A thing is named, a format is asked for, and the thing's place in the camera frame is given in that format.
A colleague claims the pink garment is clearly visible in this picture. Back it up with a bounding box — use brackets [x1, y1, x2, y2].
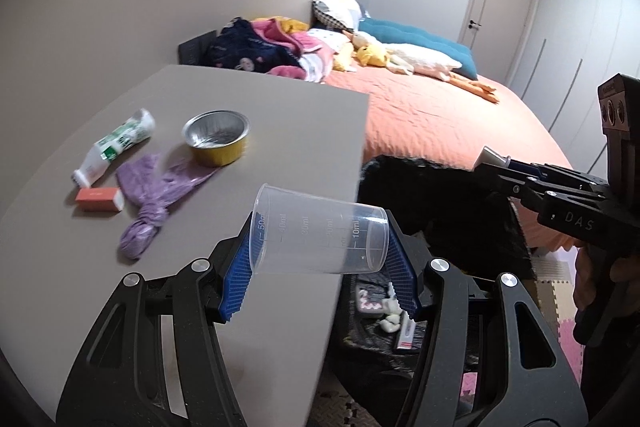
[250, 18, 337, 82]

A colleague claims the small orange box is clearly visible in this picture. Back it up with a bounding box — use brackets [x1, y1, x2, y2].
[75, 187, 126, 212]

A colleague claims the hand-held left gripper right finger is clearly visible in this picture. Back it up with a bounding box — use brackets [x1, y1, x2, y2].
[382, 209, 588, 427]

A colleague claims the yellow plush duck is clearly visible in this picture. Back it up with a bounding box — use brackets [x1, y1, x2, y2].
[332, 42, 389, 72]

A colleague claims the person's right hand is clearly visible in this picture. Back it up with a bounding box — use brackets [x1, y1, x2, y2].
[572, 247, 597, 312]

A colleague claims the white checkered pillow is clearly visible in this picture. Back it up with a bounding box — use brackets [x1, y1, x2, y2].
[312, 0, 363, 32]

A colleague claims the long white carton box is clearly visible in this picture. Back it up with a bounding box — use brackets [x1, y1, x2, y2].
[395, 321, 427, 353]

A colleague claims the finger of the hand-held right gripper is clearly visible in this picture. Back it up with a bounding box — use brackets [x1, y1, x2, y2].
[473, 163, 553, 210]
[507, 159, 607, 194]

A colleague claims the foam puzzle floor mat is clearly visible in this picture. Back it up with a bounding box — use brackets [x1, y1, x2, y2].
[529, 252, 587, 388]

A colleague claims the teal cushion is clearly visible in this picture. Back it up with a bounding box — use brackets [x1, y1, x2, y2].
[357, 18, 478, 80]

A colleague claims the clear plastic measuring cup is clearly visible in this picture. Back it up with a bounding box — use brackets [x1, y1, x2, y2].
[248, 183, 391, 277]

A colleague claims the pink white small package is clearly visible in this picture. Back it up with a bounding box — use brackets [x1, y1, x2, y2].
[352, 282, 386, 318]

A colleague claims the foil bowl with yellow side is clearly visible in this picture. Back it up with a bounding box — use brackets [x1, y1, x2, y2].
[181, 109, 251, 166]

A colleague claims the orange bedspread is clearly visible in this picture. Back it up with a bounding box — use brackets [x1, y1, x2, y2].
[325, 67, 576, 253]

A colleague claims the black bedside panel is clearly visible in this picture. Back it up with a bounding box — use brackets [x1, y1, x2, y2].
[177, 32, 226, 68]

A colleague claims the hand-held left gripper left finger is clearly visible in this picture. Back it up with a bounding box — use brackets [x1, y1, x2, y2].
[56, 212, 263, 427]

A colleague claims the white plush goose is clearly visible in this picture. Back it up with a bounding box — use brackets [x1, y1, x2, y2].
[345, 31, 501, 105]

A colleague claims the purple cloth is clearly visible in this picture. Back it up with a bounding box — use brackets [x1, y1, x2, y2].
[116, 153, 221, 262]

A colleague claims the white bottle with green label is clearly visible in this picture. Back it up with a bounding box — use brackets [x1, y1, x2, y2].
[71, 108, 156, 188]

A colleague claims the white wardrobe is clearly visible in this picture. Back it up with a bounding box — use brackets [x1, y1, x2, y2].
[507, 0, 640, 178]

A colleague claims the black trash bag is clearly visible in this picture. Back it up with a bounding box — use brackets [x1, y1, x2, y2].
[327, 154, 538, 427]

